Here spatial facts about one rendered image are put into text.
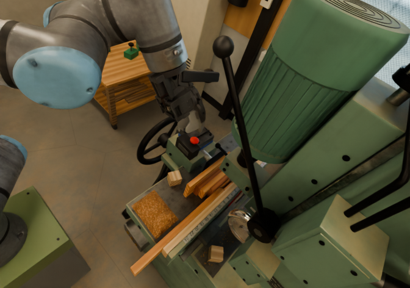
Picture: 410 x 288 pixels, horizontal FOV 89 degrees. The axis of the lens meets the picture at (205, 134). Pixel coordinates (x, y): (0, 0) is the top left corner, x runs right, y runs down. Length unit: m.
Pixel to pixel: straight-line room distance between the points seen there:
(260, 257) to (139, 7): 0.55
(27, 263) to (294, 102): 0.94
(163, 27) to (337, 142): 0.36
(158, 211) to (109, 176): 1.15
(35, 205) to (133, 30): 0.82
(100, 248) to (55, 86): 1.36
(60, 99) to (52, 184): 1.51
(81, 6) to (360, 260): 0.56
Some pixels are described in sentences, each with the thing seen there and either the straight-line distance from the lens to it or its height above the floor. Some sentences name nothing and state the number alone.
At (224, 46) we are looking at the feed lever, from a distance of 0.35.
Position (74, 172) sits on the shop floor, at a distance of 1.85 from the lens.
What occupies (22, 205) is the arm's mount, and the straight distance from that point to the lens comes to 1.09.
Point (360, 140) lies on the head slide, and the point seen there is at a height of 1.38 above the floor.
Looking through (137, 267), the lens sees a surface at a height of 0.94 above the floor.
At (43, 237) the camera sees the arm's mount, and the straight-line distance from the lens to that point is 1.01.
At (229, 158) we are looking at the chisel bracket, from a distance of 0.63.
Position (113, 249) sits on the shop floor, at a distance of 1.60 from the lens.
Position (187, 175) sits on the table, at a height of 0.90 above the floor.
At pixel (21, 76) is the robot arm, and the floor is 1.36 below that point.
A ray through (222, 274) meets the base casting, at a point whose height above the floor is 0.80.
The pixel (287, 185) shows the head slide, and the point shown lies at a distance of 0.51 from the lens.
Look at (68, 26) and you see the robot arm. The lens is 0.39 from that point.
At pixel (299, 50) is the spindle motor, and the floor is 1.44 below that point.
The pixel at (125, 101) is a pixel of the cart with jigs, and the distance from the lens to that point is 2.04.
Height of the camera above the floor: 1.56
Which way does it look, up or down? 47 degrees down
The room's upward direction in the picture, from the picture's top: 21 degrees clockwise
